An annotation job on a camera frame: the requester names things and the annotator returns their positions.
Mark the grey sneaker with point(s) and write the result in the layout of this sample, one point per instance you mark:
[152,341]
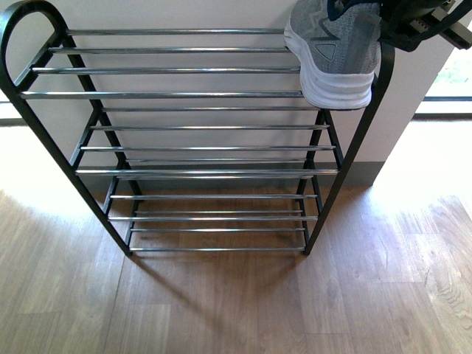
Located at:
[336,43]

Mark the black metal shoe rack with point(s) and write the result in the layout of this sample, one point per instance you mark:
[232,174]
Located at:
[184,139]

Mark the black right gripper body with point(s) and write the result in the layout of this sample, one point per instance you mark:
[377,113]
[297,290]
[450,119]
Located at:
[405,24]

